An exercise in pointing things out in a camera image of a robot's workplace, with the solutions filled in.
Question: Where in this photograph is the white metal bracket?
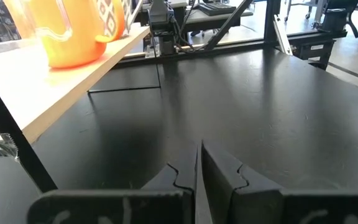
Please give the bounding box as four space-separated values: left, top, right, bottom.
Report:
272 14 293 57

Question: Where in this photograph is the black computer keyboard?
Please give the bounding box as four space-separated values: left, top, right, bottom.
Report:
196 1 237 17

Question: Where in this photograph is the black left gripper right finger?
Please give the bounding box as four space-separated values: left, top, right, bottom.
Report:
201 140 358 224

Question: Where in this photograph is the orange plastic cup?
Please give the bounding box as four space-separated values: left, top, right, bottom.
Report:
29 0 126 69

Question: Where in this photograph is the white grey patterned mug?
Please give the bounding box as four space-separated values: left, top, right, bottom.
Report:
96 0 144 39

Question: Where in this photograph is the wooden shelf with black legs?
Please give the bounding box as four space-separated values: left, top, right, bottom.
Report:
0 24 162 193

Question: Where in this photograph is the dark office desk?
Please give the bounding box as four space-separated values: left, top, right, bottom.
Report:
141 0 255 34

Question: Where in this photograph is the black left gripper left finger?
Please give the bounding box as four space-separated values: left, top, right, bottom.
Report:
26 141 198 224

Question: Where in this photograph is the black box with white labels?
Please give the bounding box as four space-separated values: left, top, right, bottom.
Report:
291 39 336 71

